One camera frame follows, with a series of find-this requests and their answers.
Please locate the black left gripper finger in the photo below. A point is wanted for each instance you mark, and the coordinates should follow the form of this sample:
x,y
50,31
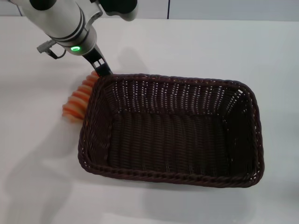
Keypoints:
x,y
100,64

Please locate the ridged orange striped bread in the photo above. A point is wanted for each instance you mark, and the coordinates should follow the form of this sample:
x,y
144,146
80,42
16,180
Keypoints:
x,y
78,100

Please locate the dark brown woven basket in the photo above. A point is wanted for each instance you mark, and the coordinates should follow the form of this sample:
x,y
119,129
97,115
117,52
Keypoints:
x,y
168,137

